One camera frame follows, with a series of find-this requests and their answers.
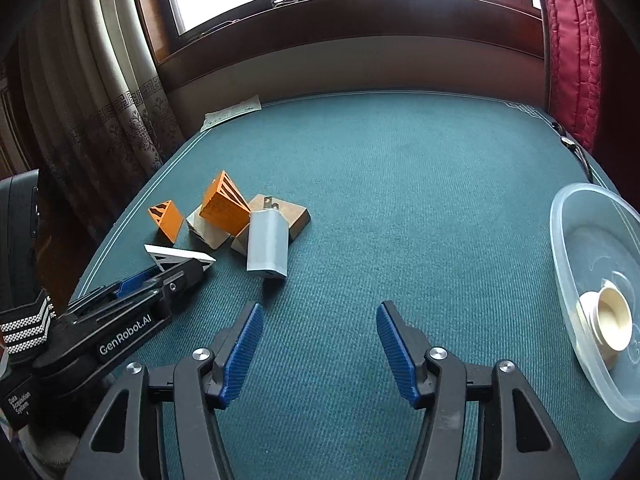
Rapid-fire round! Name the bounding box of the dark cord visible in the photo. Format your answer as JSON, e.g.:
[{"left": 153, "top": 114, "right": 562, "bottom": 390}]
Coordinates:
[{"left": 547, "top": 117, "right": 598, "bottom": 183}]

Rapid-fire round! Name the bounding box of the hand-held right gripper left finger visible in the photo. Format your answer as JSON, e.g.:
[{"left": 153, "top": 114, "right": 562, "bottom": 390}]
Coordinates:
[{"left": 64, "top": 302, "right": 266, "bottom": 480}]

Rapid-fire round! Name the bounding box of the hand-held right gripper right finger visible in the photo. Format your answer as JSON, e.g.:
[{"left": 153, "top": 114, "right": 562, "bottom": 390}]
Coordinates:
[{"left": 375, "top": 301, "right": 581, "bottom": 480}]

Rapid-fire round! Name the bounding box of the white striped triangular prism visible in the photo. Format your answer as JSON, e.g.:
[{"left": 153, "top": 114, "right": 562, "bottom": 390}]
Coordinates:
[{"left": 144, "top": 244, "right": 217, "bottom": 273}]

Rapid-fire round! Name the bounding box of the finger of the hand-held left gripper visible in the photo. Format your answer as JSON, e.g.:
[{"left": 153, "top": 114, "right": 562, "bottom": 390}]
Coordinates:
[
  {"left": 150, "top": 256, "right": 217, "bottom": 306},
  {"left": 67, "top": 267, "right": 166, "bottom": 311}
]

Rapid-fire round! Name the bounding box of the long rectangular wooden block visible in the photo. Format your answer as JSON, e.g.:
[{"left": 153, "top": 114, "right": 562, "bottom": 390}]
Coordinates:
[{"left": 247, "top": 194, "right": 311, "bottom": 241}]

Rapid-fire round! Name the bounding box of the red quilted curtain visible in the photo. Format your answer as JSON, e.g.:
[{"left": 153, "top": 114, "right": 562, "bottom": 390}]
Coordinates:
[{"left": 530, "top": 0, "right": 608, "bottom": 156}]

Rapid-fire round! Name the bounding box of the triangular wooden block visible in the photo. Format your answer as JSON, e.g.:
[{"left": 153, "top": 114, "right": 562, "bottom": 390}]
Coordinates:
[{"left": 186, "top": 210, "right": 232, "bottom": 251}]

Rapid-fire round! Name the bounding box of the printed paper sheet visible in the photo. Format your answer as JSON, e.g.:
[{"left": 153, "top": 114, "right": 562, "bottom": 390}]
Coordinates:
[{"left": 200, "top": 95, "right": 263, "bottom": 133}]

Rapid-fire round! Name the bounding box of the brown wooden window frame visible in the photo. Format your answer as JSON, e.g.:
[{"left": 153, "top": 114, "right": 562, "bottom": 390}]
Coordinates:
[{"left": 127, "top": 0, "right": 546, "bottom": 91}]

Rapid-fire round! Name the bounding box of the green table cloth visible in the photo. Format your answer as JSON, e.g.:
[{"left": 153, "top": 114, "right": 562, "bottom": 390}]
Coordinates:
[{"left": 67, "top": 91, "right": 640, "bottom": 480}]

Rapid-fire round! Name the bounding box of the beige patterned curtain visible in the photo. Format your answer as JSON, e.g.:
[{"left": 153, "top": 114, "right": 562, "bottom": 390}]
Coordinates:
[{"left": 15, "top": 0, "right": 186, "bottom": 241}]

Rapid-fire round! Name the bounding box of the black bulky object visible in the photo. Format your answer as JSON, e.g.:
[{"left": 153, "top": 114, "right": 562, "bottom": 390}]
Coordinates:
[{"left": 0, "top": 170, "right": 43, "bottom": 311}]

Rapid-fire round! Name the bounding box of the pale wooden block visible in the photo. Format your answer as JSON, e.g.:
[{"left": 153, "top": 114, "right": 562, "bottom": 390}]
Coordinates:
[{"left": 230, "top": 222, "right": 253, "bottom": 257}]

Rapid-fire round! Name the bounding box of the clear plastic bowl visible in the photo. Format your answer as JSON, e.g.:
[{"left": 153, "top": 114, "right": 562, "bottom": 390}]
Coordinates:
[{"left": 549, "top": 182, "right": 640, "bottom": 423}]

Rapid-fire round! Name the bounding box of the cream plastic spool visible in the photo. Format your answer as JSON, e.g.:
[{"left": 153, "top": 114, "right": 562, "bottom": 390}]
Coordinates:
[{"left": 577, "top": 282, "right": 632, "bottom": 366}]

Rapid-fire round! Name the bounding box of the small orange triangular prism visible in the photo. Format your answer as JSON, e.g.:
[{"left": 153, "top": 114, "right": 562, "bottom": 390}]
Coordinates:
[{"left": 147, "top": 200, "right": 187, "bottom": 243}]

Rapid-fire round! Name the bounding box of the large orange triangular prism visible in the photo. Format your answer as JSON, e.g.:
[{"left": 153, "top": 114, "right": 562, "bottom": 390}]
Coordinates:
[{"left": 199, "top": 170, "right": 252, "bottom": 237}]

